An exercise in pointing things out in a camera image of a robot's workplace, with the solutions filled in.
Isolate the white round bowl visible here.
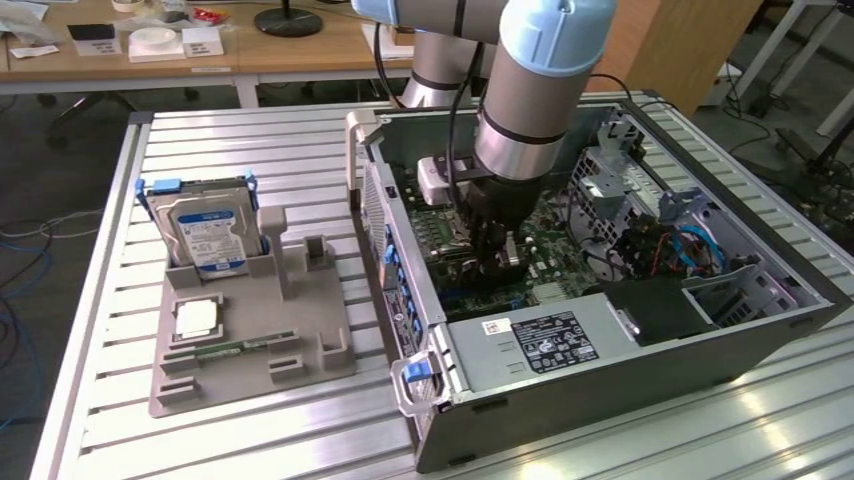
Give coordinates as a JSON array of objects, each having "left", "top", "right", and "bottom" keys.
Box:
[{"left": 129, "top": 28, "right": 178, "bottom": 49}]

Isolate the white paper stack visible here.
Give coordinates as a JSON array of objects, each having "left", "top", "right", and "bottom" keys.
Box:
[{"left": 361, "top": 22, "right": 416, "bottom": 59}]

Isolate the black round lamp base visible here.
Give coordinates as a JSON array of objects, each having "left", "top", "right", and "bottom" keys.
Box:
[{"left": 252, "top": 0, "right": 325, "bottom": 38}]

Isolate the black power cable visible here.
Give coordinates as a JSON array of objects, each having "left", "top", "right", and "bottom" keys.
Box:
[{"left": 585, "top": 74, "right": 681, "bottom": 114}]

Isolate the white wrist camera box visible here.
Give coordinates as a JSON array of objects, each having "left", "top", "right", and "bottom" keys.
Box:
[{"left": 416, "top": 156, "right": 476, "bottom": 206}]

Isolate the black floor stand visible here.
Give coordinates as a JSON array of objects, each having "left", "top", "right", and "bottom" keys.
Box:
[{"left": 772, "top": 127, "right": 854, "bottom": 221}]

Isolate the silver metal disk bay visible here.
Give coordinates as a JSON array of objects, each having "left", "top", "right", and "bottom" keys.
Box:
[{"left": 569, "top": 117, "right": 672, "bottom": 241}]

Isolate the white table frame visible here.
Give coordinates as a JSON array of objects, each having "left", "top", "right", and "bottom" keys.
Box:
[{"left": 729, "top": 0, "right": 854, "bottom": 136}]

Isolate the grey card retention bracket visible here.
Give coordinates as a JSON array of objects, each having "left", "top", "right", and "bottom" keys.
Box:
[{"left": 344, "top": 110, "right": 380, "bottom": 194}]

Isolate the blue wire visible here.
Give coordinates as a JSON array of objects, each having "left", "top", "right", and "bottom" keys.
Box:
[{"left": 669, "top": 224, "right": 727, "bottom": 279}]

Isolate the silver CPU chip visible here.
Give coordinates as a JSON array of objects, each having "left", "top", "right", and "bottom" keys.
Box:
[{"left": 170, "top": 297, "right": 218, "bottom": 339}]

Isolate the grey power supply unit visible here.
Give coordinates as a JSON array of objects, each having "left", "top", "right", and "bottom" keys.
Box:
[{"left": 444, "top": 293, "right": 643, "bottom": 405}]

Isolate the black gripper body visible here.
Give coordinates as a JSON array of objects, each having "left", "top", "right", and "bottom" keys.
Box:
[{"left": 464, "top": 177, "right": 544, "bottom": 229}]

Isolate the flat white box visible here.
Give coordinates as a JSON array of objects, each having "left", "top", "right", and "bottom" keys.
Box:
[{"left": 125, "top": 42, "right": 188, "bottom": 64}]

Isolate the black chair base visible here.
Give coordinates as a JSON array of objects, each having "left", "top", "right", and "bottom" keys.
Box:
[{"left": 36, "top": 89, "right": 201, "bottom": 149}]

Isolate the wooden cabinet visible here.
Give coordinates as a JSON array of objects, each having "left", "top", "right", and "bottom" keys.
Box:
[{"left": 585, "top": 0, "right": 765, "bottom": 116}]

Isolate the green Dell motherboard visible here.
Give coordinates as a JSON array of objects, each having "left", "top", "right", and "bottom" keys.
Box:
[{"left": 398, "top": 175, "right": 592, "bottom": 322}]

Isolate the grey plastic parts rack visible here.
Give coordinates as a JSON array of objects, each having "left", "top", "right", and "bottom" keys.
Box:
[{"left": 146, "top": 204, "right": 360, "bottom": 420}]

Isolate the green RAM stick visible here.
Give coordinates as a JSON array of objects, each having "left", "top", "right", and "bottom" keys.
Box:
[{"left": 189, "top": 337, "right": 272, "bottom": 356}]

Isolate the metal CPU socket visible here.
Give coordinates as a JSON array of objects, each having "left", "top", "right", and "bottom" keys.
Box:
[{"left": 444, "top": 204, "right": 476, "bottom": 244}]

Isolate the dark grey PC case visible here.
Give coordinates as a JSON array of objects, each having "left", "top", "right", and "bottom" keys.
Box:
[{"left": 352, "top": 97, "right": 854, "bottom": 474}]

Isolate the clear plastic bag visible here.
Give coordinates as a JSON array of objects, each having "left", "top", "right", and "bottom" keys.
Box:
[{"left": 0, "top": 2, "right": 65, "bottom": 44}]

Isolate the blue floor cable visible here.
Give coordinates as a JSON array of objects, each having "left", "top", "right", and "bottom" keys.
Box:
[{"left": 0, "top": 239, "right": 54, "bottom": 431}]

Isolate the hard disk with blue caddy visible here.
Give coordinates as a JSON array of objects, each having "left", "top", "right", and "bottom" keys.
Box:
[{"left": 134, "top": 169, "right": 268, "bottom": 276}]

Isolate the white floor cable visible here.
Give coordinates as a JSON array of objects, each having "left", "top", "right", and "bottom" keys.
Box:
[{"left": 0, "top": 209, "right": 101, "bottom": 239}]

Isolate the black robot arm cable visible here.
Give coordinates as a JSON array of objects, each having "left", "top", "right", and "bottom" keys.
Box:
[{"left": 372, "top": 0, "right": 488, "bottom": 204}]

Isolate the white cube box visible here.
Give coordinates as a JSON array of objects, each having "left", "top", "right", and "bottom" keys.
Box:
[{"left": 180, "top": 27, "right": 225, "bottom": 58}]

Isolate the black and white box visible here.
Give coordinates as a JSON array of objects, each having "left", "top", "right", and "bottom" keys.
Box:
[{"left": 65, "top": 23, "right": 125, "bottom": 57}]

